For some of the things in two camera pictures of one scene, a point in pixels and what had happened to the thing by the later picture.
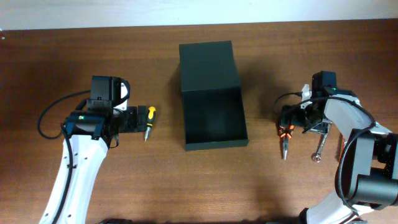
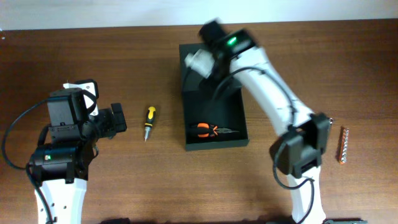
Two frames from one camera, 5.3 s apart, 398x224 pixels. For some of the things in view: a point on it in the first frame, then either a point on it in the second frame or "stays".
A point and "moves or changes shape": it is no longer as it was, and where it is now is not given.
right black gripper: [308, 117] to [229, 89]
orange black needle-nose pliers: [286, 134] moves or changes shape
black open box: [213, 109] stays
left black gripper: [142, 117] to [117, 116]
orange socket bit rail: [342, 149] stays
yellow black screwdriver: [151, 117] stays
